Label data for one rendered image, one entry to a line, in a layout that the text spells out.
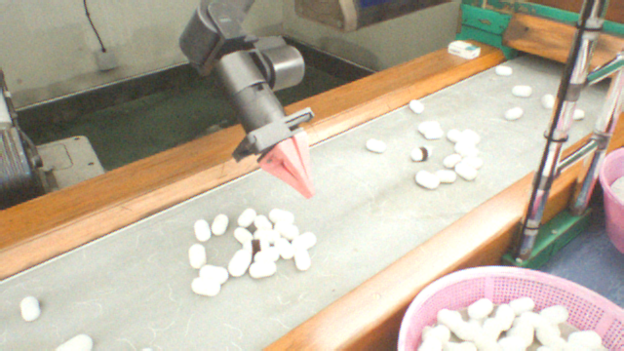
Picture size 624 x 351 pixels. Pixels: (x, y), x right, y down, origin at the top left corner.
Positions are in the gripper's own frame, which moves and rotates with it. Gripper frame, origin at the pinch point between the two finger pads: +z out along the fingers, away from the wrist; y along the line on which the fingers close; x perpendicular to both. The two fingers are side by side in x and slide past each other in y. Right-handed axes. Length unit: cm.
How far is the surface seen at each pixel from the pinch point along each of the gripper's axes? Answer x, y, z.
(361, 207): 6.5, 10.6, 5.1
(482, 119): 8.8, 47.5, 3.0
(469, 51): 16, 66, -12
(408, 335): -7.6, -3.9, 19.2
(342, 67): 156, 164, -67
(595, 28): -29.0, 20.8, 2.4
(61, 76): 181, 35, -121
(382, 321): -6.2, -4.7, 16.7
